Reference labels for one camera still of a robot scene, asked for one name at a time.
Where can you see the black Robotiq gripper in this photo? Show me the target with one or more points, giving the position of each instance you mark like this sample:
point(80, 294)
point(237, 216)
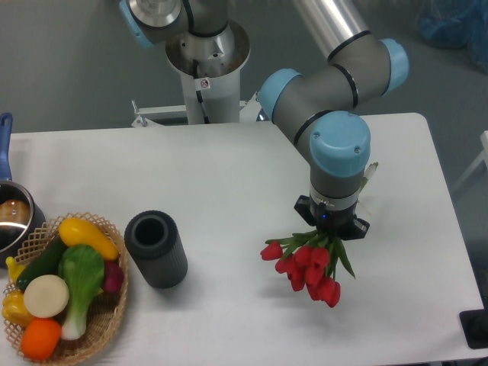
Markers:
point(344, 221)

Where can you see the red tulip bouquet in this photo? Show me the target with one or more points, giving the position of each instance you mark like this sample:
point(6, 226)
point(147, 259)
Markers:
point(309, 260)

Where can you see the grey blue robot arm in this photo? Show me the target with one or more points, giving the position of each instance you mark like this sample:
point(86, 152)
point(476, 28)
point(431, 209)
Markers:
point(315, 113)

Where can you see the dark grey ribbed vase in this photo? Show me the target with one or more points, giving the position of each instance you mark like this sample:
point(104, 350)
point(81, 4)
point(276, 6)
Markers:
point(152, 240)

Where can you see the black device at table edge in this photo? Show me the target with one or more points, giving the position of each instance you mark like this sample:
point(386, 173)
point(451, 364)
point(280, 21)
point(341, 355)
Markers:
point(474, 325)

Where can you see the blue plastic bag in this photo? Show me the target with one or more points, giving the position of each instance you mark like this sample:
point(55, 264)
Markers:
point(455, 25)

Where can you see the purple red radish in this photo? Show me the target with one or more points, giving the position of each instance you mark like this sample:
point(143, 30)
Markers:
point(113, 278)

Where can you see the green bok choy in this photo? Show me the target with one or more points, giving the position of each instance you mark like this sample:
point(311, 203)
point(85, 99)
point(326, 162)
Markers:
point(82, 269)

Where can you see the yellow squash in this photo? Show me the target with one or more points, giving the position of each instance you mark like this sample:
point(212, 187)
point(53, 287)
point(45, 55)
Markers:
point(76, 231)

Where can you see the woven wicker basket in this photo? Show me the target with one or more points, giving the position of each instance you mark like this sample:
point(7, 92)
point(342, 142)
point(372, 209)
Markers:
point(104, 314)

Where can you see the dark green cucumber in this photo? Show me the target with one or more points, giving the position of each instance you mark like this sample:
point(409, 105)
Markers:
point(46, 263)

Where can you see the cream round onion slice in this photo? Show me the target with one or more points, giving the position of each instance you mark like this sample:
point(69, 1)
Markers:
point(46, 296)

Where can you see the orange fruit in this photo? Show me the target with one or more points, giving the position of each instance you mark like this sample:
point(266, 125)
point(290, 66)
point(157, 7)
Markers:
point(40, 339)

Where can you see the yellow banana tip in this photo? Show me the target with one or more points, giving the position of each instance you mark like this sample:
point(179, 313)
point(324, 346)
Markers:
point(14, 268)

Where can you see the yellow bell pepper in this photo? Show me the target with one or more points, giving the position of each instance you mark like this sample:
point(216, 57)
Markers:
point(14, 310)

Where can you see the white furniture frame right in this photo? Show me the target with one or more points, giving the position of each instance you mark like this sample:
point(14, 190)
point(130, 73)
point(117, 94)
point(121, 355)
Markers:
point(474, 171)

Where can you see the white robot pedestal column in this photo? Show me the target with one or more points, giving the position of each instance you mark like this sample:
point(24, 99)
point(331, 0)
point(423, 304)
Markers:
point(209, 69)

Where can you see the blue handled saucepan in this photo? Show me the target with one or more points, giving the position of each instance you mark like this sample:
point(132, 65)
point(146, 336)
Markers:
point(20, 215)

